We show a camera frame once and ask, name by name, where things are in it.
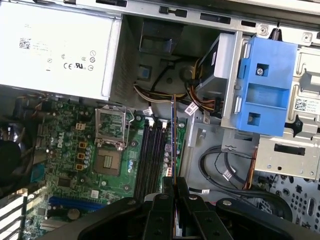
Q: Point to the blue expansion slot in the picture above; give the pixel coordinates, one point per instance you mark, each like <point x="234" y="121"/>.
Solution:
<point x="75" y="202"/>

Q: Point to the blue plastic drive latch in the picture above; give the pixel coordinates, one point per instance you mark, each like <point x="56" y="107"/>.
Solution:
<point x="267" y="100"/>

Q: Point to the black square chip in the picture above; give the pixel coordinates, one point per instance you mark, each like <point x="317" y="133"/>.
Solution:
<point x="65" y="181"/>

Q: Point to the black open PC case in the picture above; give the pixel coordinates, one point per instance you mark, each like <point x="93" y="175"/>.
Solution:
<point x="212" y="22"/>

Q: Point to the black RAM slot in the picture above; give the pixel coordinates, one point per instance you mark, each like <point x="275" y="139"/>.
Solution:
<point x="153" y="160"/>
<point x="159" y="160"/>
<point x="141" y="160"/>
<point x="147" y="160"/>

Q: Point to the green Dell motherboard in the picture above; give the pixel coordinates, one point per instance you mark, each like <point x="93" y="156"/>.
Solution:
<point x="112" y="185"/>

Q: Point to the CPU socket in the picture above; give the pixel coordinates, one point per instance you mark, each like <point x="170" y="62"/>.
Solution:
<point x="107" y="162"/>

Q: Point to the silver coin battery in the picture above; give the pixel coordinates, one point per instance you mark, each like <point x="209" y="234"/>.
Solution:
<point x="73" y="214"/>

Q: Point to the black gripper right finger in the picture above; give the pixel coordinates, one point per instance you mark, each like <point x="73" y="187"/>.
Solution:
<point x="205" y="225"/>

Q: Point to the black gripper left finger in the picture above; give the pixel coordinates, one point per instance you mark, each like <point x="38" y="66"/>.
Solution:
<point x="155" y="220"/>

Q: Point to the green RAM stick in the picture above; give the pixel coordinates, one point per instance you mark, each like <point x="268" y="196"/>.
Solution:
<point x="174" y="130"/>

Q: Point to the metal drive cage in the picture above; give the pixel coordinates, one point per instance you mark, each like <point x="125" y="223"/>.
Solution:
<point x="282" y="162"/>

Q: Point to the round black speaker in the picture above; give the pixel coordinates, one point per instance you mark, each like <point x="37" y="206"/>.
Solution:
<point x="185" y="73"/>

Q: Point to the metal socket cover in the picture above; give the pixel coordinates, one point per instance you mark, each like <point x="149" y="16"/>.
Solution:
<point x="97" y="125"/>

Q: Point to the grey power supply unit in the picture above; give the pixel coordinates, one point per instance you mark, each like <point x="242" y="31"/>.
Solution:
<point x="62" y="37"/>

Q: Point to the blue port connector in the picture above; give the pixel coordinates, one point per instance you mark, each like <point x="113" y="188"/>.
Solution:
<point x="38" y="172"/>

